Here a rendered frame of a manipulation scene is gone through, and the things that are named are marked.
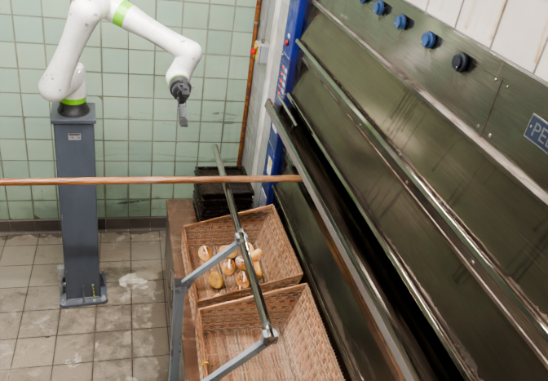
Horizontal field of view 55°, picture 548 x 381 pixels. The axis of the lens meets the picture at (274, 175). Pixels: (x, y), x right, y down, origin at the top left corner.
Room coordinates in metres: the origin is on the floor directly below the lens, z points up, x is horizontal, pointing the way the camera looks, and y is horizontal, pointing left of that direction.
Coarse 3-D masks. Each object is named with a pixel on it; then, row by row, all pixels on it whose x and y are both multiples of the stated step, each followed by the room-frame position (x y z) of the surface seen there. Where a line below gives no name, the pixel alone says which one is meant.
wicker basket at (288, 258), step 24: (240, 216) 2.26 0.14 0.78; (264, 216) 2.31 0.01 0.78; (192, 240) 2.18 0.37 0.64; (216, 240) 2.23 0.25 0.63; (264, 240) 2.22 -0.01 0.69; (288, 240) 2.04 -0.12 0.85; (192, 264) 2.05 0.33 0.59; (216, 264) 2.08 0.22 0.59; (264, 264) 2.11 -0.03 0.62; (288, 264) 1.93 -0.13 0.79; (192, 288) 1.76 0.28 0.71; (264, 288) 1.76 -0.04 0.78; (192, 312) 1.72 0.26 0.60; (240, 312) 1.73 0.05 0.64
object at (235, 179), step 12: (0, 180) 1.65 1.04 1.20; (12, 180) 1.67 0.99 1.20; (24, 180) 1.68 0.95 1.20; (36, 180) 1.69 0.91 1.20; (48, 180) 1.71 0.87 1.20; (60, 180) 1.72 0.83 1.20; (72, 180) 1.73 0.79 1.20; (84, 180) 1.75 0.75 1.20; (96, 180) 1.76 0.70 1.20; (108, 180) 1.78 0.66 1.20; (120, 180) 1.79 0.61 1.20; (132, 180) 1.81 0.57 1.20; (144, 180) 1.82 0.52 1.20; (156, 180) 1.83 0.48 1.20; (168, 180) 1.85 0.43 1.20; (180, 180) 1.87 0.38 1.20; (192, 180) 1.88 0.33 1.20; (204, 180) 1.90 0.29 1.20; (216, 180) 1.91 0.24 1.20; (228, 180) 1.93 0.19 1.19; (240, 180) 1.95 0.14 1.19; (252, 180) 1.96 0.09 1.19; (264, 180) 1.98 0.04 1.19; (276, 180) 2.00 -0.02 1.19; (288, 180) 2.02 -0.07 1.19; (300, 180) 2.04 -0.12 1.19
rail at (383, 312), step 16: (272, 112) 2.20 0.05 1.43; (304, 160) 1.78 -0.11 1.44; (320, 192) 1.56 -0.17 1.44; (336, 224) 1.38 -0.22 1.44; (352, 256) 1.24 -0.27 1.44; (368, 288) 1.11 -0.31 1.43; (384, 304) 1.05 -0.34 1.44; (384, 320) 1.01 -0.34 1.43; (400, 336) 0.95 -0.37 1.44; (400, 352) 0.91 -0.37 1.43; (416, 368) 0.86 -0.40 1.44
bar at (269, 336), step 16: (224, 192) 1.89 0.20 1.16; (240, 224) 1.66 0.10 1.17; (240, 240) 1.57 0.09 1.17; (224, 256) 1.57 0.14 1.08; (192, 272) 1.55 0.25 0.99; (176, 288) 1.51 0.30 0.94; (256, 288) 1.32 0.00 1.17; (176, 304) 1.51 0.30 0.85; (256, 304) 1.26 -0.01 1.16; (176, 320) 1.51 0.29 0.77; (176, 336) 1.51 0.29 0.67; (272, 336) 1.13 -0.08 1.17; (176, 352) 1.51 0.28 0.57; (256, 352) 1.12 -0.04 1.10; (176, 368) 1.51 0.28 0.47; (224, 368) 1.10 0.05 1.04
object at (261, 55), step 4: (256, 44) 2.92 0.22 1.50; (260, 44) 2.91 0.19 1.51; (264, 44) 2.92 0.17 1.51; (268, 44) 2.94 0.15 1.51; (260, 48) 2.88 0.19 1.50; (264, 48) 2.89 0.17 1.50; (268, 48) 2.89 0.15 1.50; (256, 52) 2.90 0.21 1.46; (260, 52) 2.88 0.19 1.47; (264, 52) 2.89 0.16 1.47; (256, 56) 2.88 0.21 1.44; (260, 56) 2.88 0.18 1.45; (264, 56) 2.89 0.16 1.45; (256, 60) 2.88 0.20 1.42; (260, 60) 2.88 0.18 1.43; (264, 60) 2.89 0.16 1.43
